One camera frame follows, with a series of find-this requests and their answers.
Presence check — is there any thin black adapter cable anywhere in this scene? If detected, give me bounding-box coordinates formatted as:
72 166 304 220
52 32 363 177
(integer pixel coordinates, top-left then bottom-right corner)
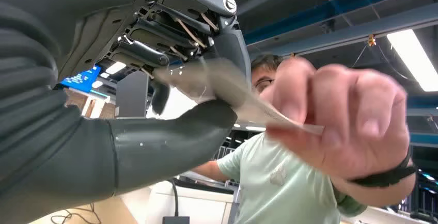
170 179 180 218

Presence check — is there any white ID card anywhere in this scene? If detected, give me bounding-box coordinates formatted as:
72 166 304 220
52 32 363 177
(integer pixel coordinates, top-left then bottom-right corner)
154 58 324 136

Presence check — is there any black wristwatch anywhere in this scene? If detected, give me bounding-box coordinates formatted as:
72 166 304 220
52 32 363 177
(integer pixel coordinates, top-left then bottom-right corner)
349 147 418 187

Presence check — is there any thin black desk wire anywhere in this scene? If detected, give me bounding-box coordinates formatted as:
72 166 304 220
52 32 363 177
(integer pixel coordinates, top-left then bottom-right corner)
50 203 102 224

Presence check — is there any ceiling light panel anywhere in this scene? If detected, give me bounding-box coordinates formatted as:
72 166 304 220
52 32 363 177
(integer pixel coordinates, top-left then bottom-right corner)
105 61 127 75
386 29 438 92

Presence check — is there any blue wall display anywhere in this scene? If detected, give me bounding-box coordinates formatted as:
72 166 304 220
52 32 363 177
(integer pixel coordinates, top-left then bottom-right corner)
60 66 102 94

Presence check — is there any white desk riser shelf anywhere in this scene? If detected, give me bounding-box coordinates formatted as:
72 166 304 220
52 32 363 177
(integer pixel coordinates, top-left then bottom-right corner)
145 181 237 224

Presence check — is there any person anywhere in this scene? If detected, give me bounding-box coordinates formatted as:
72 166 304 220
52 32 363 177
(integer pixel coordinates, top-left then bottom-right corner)
191 54 418 224

